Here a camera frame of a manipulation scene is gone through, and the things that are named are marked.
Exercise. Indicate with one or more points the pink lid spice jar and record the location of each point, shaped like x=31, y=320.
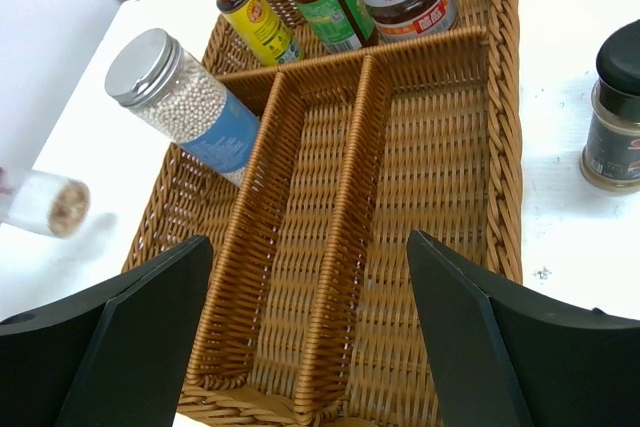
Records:
x=43, y=203

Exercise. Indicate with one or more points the white peppercorn jar silver lid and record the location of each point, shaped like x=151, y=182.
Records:
x=160, y=82

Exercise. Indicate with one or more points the yellow label oil bottle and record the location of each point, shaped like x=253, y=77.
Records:
x=262, y=30

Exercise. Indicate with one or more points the brown wicker divided basket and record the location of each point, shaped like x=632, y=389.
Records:
x=310, y=318

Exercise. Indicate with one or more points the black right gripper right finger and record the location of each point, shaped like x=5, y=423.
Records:
x=502, y=354

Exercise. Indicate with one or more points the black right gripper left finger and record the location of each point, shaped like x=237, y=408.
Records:
x=114, y=354

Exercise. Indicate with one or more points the small pepper jar black cap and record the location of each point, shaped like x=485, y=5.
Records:
x=610, y=157

